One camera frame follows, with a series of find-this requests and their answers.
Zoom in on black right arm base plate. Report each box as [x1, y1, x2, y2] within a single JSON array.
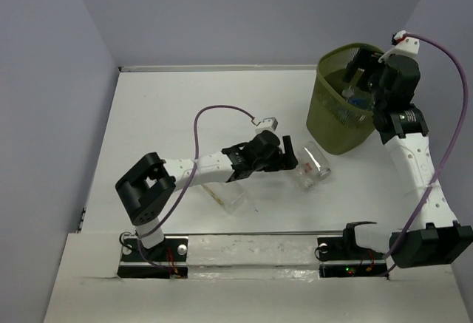
[[314, 237, 389, 279]]

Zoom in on square clear plastic bottle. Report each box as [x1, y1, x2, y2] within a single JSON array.
[[202, 182, 247, 214]]

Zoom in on clear jar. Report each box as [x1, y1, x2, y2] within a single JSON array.
[[299, 141, 331, 180]]

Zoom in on clear ribbed water bottle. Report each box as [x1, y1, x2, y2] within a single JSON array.
[[341, 85, 367, 100]]

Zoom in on green mesh waste bin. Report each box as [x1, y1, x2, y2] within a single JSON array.
[[306, 43, 381, 155]]

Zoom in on red cap clear bottle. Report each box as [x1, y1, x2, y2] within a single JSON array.
[[293, 163, 318, 191]]

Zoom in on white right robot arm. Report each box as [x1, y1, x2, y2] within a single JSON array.
[[340, 47, 472, 268]]

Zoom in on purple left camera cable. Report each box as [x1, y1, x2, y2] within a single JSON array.
[[136, 105, 259, 274]]

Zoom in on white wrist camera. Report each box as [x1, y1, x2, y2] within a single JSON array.
[[378, 30, 420, 63], [255, 117, 279, 134]]

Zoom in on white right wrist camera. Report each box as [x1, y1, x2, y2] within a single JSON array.
[[378, 30, 420, 63]]

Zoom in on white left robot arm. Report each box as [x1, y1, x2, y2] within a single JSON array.
[[115, 131, 298, 260]]

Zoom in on blue label water bottle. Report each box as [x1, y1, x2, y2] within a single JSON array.
[[347, 96, 372, 111]]

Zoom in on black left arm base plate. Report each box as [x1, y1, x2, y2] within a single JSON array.
[[117, 233, 188, 279]]

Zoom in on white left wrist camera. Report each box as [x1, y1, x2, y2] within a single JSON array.
[[255, 117, 279, 134]]

